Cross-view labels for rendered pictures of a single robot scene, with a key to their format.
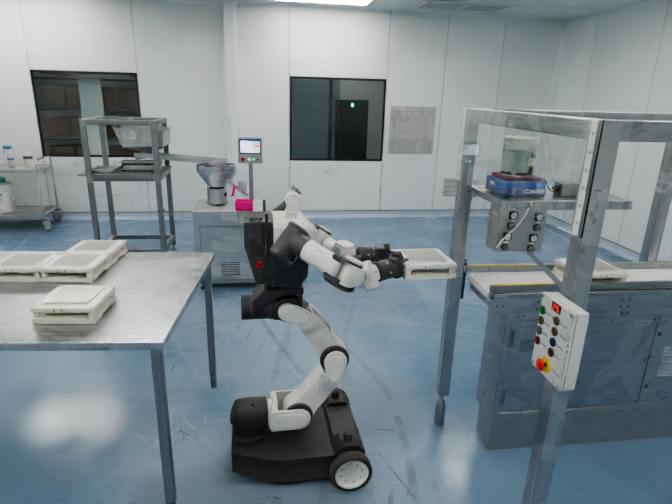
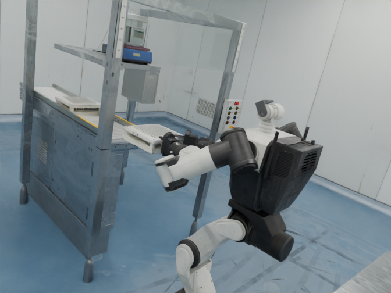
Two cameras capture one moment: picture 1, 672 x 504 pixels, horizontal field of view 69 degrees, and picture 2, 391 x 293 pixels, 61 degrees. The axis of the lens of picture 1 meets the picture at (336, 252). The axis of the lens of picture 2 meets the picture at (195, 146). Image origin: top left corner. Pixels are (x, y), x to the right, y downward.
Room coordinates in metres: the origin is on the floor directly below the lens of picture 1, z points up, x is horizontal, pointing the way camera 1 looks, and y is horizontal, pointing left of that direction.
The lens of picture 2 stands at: (3.17, 1.03, 1.57)
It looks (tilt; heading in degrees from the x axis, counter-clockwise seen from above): 17 degrees down; 229
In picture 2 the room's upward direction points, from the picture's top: 12 degrees clockwise
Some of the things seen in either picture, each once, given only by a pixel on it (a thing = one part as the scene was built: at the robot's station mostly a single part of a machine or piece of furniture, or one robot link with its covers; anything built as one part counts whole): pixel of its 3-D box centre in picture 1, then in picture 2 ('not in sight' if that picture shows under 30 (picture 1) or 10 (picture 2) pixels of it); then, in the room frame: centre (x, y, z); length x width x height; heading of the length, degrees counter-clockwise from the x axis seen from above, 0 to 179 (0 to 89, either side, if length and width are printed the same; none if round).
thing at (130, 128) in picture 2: (422, 258); (155, 132); (2.22, -0.42, 1.06); 0.25 x 0.24 x 0.02; 11
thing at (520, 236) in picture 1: (516, 227); (139, 84); (2.14, -0.81, 1.25); 0.22 x 0.11 x 0.20; 98
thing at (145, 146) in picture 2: (422, 267); (153, 141); (2.22, -0.42, 1.02); 0.24 x 0.24 x 0.02; 11
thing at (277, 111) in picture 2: (292, 201); (270, 114); (2.10, 0.20, 1.35); 0.10 x 0.07 x 0.09; 11
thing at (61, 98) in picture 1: (89, 115); not in sight; (6.81, 3.36, 1.43); 1.32 x 0.01 x 1.11; 99
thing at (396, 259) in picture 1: (390, 267); (195, 143); (2.08, -0.25, 1.06); 0.12 x 0.10 x 0.13; 133
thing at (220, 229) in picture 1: (230, 243); not in sight; (4.58, 1.03, 0.38); 0.63 x 0.57 x 0.76; 99
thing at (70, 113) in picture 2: (585, 266); (55, 104); (2.47, -1.33, 0.96); 1.32 x 0.02 x 0.03; 98
